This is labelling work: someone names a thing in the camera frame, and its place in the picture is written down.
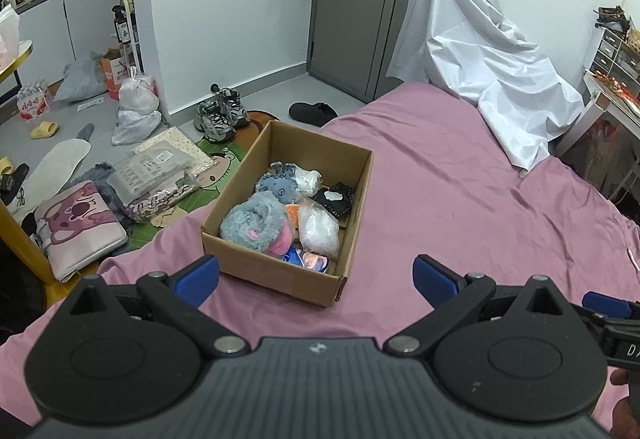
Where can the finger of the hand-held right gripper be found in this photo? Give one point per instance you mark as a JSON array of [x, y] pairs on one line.
[[606, 305]]

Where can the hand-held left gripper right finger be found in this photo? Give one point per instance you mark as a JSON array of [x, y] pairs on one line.
[[435, 280]]

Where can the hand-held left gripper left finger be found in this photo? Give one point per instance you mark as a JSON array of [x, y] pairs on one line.
[[197, 278]]

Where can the brown cardboard box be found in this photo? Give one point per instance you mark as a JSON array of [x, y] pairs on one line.
[[240, 264]]

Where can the grey fluffy plush toy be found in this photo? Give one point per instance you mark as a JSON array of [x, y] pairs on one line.
[[250, 219]]

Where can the blue grey plush doll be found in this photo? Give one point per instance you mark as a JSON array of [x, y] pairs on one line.
[[277, 186]]

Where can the orange soft item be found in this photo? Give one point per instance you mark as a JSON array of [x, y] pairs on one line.
[[292, 215]]

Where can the person's right hand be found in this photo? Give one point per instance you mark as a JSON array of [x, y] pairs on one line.
[[619, 376]]

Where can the pink bed sheet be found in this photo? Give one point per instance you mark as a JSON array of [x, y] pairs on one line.
[[450, 199]]

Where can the patterned folded cloth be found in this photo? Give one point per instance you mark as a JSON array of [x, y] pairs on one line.
[[160, 202]]

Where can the colourful printed packet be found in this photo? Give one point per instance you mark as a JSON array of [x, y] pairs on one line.
[[310, 262]]

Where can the cartoon floor mat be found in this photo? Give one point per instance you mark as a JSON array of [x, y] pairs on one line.
[[222, 164]]

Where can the clear plastic package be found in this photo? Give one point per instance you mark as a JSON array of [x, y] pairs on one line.
[[150, 169]]

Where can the black fabric pouch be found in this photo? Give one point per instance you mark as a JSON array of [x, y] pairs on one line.
[[341, 206]]

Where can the white crinkled plastic bag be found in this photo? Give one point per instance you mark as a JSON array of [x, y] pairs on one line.
[[317, 230]]

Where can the pink cartoon cushion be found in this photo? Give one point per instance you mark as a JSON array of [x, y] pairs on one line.
[[77, 229]]

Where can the grey fluffy cloth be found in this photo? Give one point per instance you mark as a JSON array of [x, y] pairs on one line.
[[107, 174]]

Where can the beige floral package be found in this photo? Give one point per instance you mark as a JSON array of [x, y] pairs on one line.
[[177, 139]]

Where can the grey and black sneaker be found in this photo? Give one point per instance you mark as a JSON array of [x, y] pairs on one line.
[[236, 106], [215, 121]]

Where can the plain white plastic bag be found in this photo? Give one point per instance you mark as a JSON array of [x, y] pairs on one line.
[[135, 125]]

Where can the yellow table leg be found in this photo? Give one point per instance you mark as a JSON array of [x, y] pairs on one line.
[[25, 244]]

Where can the white and grey fabric piece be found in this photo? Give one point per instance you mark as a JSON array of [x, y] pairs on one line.
[[52, 166]]

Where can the white desk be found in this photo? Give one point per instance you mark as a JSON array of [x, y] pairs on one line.
[[616, 111]]

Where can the white plastic bag red print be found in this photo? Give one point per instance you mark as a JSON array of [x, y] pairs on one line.
[[136, 94]]

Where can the black slipper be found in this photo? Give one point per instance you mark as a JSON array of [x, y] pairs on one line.
[[312, 113]]

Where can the black sandal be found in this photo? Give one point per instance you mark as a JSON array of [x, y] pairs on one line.
[[12, 180]]

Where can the yellow slipper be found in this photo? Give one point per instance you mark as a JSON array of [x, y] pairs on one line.
[[44, 130]]

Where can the orange cardboard carton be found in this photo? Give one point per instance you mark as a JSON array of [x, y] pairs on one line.
[[112, 69]]

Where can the grey plastic bag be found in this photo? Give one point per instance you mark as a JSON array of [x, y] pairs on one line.
[[80, 76]]

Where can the white sheet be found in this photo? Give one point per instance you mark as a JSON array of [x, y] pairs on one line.
[[475, 49]]

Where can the pack of water bottles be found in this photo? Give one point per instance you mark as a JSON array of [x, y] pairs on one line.
[[33, 100]]

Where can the small drawer organizer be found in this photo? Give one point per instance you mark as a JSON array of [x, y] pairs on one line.
[[616, 51]]

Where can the dark spray bottle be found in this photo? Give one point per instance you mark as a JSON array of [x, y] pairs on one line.
[[120, 25]]

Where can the grey door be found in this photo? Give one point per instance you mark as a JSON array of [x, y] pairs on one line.
[[360, 9]]

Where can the white kitchen cabinet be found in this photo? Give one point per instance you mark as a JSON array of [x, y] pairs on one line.
[[45, 24]]

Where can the red and white plastic bag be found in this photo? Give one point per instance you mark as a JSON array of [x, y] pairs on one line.
[[9, 36]]

